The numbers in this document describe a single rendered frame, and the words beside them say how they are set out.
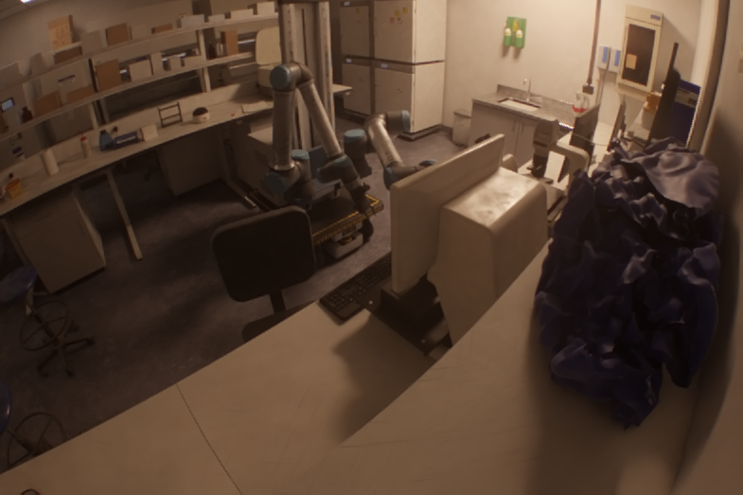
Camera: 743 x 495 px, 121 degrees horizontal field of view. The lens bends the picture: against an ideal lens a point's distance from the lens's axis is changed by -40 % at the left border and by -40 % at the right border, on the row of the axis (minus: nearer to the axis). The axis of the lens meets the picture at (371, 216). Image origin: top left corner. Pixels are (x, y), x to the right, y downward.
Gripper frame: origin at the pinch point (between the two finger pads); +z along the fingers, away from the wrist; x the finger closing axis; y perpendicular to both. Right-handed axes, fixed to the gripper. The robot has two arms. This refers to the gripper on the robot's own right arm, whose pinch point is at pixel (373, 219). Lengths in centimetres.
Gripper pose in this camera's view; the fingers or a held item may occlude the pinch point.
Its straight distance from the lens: 190.3
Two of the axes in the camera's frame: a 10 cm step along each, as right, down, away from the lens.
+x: -5.9, 5.4, -6.0
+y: -7.0, 0.3, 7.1
